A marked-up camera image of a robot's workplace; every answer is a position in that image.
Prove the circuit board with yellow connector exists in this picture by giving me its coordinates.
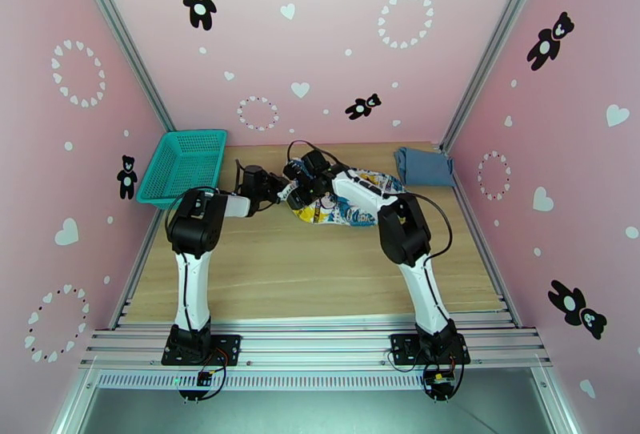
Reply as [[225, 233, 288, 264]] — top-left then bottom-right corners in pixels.
[[423, 369, 457, 397]]

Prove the white yellow blue printed garment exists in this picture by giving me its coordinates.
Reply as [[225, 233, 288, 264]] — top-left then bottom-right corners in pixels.
[[282, 157, 409, 228]]

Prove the black teddy bear wall sticker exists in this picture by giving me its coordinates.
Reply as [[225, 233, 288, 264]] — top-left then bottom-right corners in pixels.
[[117, 155, 138, 200], [547, 279, 607, 340]]

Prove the slotted metal strip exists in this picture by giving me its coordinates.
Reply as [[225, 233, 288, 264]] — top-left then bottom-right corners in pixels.
[[94, 369, 543, 392]]

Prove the aluminium corner post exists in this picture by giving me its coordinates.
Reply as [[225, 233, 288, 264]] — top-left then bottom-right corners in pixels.
[[67, 0, 176, 132], [439, 0, 554, 148]]

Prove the blue tank top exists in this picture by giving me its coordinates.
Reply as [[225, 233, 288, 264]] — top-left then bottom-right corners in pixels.
[[394, 147, 457, 188]]

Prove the teal plastic basket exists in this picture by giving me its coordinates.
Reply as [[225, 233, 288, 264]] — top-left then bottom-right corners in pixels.
[[135, 129, 227, 211]]

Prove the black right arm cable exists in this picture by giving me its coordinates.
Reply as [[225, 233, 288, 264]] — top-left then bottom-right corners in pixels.
[[286, 139, 454, 328]]

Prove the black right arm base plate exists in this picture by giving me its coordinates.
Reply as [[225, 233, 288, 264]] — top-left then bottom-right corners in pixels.
[[390, 333, 471, 367]]

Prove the aluminium front rail frame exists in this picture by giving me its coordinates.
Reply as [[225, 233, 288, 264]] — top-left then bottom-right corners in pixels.
[[78, 316, 554, 371]]

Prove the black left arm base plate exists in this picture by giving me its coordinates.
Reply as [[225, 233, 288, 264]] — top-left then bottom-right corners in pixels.
[[161, 333, 242, 367]]

